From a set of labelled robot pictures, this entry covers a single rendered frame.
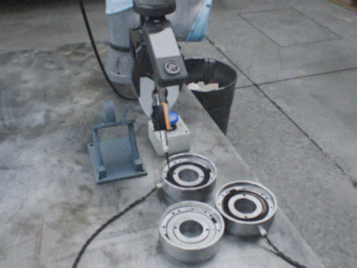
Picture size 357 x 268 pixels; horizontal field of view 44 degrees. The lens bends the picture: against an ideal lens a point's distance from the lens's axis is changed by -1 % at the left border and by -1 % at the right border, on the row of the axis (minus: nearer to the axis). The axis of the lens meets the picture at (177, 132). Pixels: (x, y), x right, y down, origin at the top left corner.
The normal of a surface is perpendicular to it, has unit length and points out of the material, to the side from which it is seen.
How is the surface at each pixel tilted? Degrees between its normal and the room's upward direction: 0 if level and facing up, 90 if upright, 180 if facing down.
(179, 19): 79
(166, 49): 32
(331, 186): 0
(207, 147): 0
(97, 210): 0
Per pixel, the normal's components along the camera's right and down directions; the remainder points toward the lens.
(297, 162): 0.01, -0.82
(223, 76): -0.79, 0.29
